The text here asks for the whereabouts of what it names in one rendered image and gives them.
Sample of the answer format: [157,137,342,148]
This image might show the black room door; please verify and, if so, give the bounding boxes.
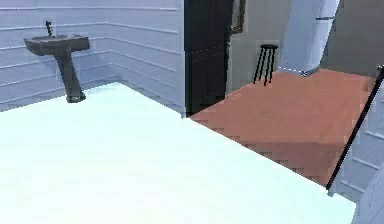
[183,0,235,118]

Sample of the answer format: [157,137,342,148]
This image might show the black round stool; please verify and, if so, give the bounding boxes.
[252,43,280,87]

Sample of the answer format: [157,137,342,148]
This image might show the white fridge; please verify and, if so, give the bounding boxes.
[278,0,342,78]

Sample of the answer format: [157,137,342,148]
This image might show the brown framed wall picture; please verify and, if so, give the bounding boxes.
[231,0,247,35]

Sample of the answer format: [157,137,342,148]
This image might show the grey pedestal sink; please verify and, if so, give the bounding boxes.
[23,33,91,104]

